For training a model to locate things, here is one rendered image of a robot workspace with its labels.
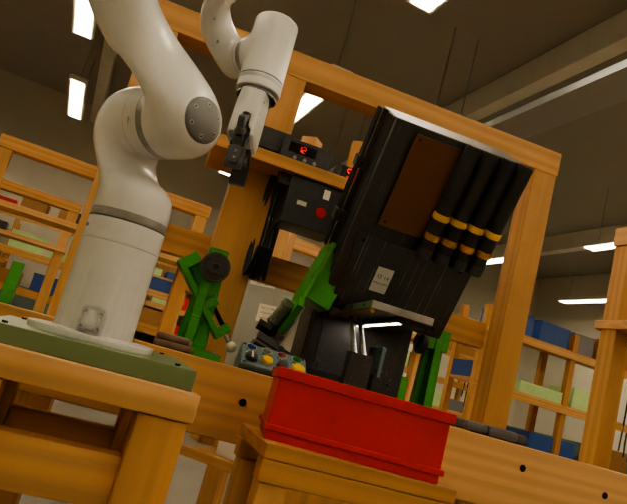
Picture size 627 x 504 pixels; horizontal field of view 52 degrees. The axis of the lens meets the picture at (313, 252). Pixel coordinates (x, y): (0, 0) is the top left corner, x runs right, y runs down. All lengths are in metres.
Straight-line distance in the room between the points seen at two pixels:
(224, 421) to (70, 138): 10.77
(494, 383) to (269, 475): 1.32
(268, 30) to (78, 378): 0.71
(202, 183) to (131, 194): 11.07
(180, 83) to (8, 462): 0.57
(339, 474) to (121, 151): 0.63
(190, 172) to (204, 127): 11.06
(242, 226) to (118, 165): 0.99
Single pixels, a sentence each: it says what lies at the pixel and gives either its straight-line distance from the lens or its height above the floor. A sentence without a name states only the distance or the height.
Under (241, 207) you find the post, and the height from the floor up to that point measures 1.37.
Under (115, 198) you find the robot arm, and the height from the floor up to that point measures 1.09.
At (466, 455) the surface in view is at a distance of 1.54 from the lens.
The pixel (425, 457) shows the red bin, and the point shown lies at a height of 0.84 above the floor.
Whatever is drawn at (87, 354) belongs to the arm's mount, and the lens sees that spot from 0.92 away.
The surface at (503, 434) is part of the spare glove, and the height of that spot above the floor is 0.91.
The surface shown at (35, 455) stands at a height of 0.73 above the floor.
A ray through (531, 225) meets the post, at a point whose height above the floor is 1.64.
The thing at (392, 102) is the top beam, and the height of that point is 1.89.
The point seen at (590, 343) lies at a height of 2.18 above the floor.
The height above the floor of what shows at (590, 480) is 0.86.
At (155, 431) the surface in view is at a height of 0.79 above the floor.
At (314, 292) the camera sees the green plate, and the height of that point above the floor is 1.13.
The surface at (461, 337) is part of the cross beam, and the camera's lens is 2.31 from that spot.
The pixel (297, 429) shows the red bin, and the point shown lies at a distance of 1.11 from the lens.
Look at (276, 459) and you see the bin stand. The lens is 1.06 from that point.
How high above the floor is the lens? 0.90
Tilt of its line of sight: 12 degrees up
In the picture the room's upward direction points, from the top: 15 degrees clockwise
